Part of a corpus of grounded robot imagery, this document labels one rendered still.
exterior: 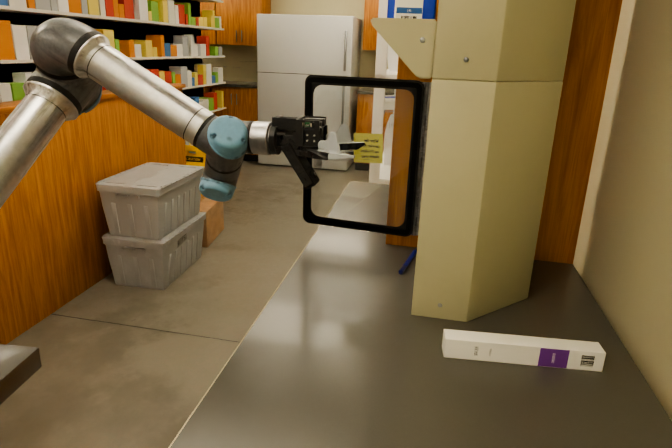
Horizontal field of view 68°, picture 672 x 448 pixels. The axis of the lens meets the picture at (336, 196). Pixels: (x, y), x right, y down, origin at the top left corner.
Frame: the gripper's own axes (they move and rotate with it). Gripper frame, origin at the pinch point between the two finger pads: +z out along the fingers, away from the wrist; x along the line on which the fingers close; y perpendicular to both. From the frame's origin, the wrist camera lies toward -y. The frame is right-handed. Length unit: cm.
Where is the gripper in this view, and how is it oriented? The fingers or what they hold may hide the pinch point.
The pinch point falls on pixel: (360, 153)
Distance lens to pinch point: 108.9
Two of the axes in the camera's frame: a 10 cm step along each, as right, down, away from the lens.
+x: 2.0, -2.8, 9.4
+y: 0.2, -9.6, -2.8
